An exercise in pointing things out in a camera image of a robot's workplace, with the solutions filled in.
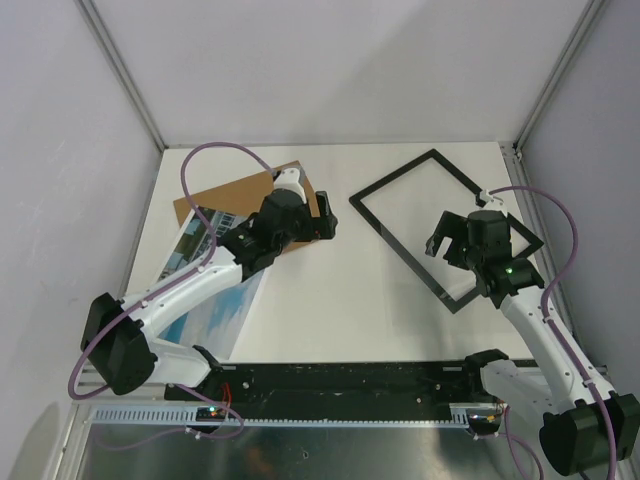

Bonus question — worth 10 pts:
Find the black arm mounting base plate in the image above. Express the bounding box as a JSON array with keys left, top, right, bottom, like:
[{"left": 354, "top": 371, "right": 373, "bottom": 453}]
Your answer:
[{"left": 194, "top": 360, "right": 497, "bottom": 423}]

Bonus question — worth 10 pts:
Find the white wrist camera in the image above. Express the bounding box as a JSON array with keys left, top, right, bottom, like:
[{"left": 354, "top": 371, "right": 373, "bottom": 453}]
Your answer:
[
  {"left": 475, "top": 190, "right": 508, "bottom": 214},
  {"left": 273, "top": 167, "right": 306, "bottom": 203}
]

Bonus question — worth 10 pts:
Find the aluminium corner post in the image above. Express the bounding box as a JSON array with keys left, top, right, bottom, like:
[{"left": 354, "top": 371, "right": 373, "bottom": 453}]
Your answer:
[
  {"left": 512, "top": 0, "right": 610, "bottom": 152},
  {"left": 75, "top": 0, "right": 167, "bottom": 153}
]

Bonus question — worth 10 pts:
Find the right aluminium corner post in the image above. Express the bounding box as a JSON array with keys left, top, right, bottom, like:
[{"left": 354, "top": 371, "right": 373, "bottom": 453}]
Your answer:
[{"left": 512, "top": 0, "right": 610, "bottom": 152}]

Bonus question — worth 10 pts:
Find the building photo print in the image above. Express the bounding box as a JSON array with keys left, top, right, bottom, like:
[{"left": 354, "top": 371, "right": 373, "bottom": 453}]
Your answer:
[{"left": 157, "top": 212, "right": 266, "bottom": 361}]

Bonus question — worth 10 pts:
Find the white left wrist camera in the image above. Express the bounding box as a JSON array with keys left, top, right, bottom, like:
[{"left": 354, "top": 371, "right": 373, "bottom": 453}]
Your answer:
[{"left": 273, "top": 167, "right": 306, "bottom": 203}]

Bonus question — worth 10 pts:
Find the white slotted cable duct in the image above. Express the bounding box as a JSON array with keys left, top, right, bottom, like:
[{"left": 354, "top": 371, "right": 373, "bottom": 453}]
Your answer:
[{"left": 90, "top": 404, "right": 502, "bottom": 429}]

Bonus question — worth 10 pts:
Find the brown frame backing board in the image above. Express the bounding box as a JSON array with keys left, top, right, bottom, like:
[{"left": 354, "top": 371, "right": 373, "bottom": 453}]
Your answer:
[{"left": 173, "top": 161, "right": 319, "bottom": 254}]

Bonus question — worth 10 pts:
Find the wooden picture frame black front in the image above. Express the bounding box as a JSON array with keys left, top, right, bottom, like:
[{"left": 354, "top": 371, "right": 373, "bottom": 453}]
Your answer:
[{"left": 349, "top": 149, "right": 544, "bottom": 314}]

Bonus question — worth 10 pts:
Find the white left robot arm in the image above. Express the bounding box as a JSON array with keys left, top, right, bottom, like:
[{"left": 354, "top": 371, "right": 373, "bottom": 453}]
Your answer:
[{"left": 81, "top": 189, "right": 338, "bottom": 400}]

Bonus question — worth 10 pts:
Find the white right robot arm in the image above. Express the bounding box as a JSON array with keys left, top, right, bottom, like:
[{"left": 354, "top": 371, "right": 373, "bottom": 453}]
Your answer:
[{"left": 426, "top": 210, "right": 639, "bottom": 476}]

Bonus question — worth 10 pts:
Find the left aluminium corner post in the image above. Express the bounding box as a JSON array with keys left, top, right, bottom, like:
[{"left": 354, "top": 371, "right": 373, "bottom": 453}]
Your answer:
[{"left": 75, "top": 0, "right": 167, "bottom": 153}]

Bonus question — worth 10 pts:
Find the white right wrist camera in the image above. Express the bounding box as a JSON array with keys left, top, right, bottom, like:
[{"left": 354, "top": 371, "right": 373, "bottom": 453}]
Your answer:
[{"left": 475, "top": 190, "right": 508, "bottom": 214}]

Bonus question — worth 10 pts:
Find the aluminium table edge rail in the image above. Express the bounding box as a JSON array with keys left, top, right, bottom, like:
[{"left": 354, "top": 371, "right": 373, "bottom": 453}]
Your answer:
[{"left": 498, "top": 141, "right": 585, "bottom": 349}]

